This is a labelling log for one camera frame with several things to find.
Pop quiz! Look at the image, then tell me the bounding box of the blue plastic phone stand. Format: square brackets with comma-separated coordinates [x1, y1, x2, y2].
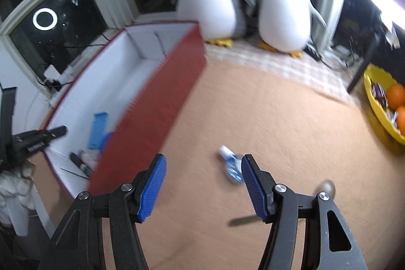
[89, 112, 108, 150]

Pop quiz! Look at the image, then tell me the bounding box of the white power strip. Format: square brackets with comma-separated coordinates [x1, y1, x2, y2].
[44, 64, 77, 85]

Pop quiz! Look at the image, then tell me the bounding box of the red cardboard box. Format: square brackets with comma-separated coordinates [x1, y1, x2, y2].
[41, 20, 208, 199]

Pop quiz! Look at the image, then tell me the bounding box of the white cloth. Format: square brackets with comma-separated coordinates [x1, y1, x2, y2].
[0, 162, 36, 236]

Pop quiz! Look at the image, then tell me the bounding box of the small penguin plush toy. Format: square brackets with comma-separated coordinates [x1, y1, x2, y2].
[258, 0, 327, 58]

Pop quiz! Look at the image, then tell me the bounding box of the yellow bowl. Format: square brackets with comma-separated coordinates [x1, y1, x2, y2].
[363, 64, 405, 146]

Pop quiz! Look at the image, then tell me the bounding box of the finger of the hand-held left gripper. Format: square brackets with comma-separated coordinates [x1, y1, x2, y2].
[41, 126, 68, 144]

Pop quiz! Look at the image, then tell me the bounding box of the paper tag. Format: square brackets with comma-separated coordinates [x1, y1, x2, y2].
[384, 17, 401, 48]

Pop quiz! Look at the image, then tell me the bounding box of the small plastic tube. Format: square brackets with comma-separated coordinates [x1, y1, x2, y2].
[218, 145, 246, 185]

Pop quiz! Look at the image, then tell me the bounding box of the black tripod leg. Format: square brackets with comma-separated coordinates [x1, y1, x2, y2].
[347, 33, 382, 94]

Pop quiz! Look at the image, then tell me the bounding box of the pile of wrapped candies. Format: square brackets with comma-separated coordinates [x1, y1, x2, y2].
[370, 82, 400, 131]

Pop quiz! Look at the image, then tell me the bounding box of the white patterned lighter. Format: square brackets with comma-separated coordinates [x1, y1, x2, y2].
[70, 151, 97, 164]

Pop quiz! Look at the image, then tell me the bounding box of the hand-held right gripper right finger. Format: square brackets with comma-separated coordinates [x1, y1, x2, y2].
[241, 154, 369, 270]

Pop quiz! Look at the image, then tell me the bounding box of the blue round lid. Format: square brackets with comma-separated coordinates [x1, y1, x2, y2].
[101, 132, 115, 153]

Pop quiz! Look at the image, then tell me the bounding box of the checkered cloth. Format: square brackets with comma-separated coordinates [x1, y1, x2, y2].
[204, 42, 365, 103]

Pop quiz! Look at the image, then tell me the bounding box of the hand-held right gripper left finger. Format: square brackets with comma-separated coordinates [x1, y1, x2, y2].
[47, 154, 168, 270]

